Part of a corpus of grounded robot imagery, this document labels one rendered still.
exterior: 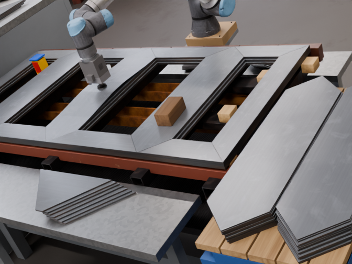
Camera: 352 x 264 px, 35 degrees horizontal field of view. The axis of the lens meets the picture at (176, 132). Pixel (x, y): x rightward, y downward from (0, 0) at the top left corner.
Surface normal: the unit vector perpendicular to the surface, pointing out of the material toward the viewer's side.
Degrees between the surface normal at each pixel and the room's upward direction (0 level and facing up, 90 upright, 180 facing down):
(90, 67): 90
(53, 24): 90
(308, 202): 0
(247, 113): 0
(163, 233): 0
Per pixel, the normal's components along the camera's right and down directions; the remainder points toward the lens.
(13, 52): 0.81, 0.07
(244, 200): -0.29, -0.81
